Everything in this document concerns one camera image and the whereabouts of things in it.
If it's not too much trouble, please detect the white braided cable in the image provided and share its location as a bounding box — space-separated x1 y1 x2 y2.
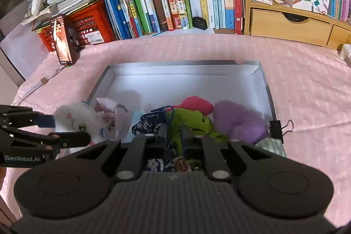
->
11 64 68 107

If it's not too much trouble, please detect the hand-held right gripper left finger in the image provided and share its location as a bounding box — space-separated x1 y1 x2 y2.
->
74 124 168 182

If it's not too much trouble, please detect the purple plush toy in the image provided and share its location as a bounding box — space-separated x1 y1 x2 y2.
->
212 100 269 145

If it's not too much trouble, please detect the red plastic crate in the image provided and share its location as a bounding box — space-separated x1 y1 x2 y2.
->
37 0 117 52

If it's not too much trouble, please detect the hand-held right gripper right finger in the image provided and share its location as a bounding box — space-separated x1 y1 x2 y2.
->
182 128 275 182

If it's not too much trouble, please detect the green scrunchie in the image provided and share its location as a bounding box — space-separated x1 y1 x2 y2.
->
167 108 229 154

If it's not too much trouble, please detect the white panel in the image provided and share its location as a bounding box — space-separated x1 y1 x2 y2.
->
0 17 52 86

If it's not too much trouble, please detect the white fluffy plush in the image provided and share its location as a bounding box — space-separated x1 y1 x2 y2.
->
53 102 107 145

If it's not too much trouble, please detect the small black item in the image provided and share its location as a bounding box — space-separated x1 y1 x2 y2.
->
192 16 208 30

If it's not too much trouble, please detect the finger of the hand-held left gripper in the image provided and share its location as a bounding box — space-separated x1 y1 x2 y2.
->
0 105 56 128
0 126 91 152

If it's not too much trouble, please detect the pink tablecloth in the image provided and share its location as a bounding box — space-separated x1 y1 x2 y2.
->
0 28 351 226

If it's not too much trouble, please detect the wooden drawer organizer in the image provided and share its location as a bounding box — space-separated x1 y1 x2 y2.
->
243 0 351 50

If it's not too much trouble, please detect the green checked cloth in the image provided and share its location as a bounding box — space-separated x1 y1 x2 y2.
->
255 138 287 158

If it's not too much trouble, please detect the black binder clip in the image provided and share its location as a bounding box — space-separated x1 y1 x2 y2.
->
269 119 294 144

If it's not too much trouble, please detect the silver cardboard box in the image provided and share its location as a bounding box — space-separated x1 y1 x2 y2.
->
56 60 287 160

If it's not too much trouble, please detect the dark blue patterned cloth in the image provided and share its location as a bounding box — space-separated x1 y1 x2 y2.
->
131 106 179 173

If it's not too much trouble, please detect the light blue cloth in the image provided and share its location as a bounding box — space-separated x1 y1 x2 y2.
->
125 109 146 143

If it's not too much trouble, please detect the smartphone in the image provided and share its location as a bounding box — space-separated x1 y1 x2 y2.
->
51 14 79 66

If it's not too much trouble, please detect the red soft item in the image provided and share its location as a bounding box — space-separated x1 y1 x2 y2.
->
173 96 214 115

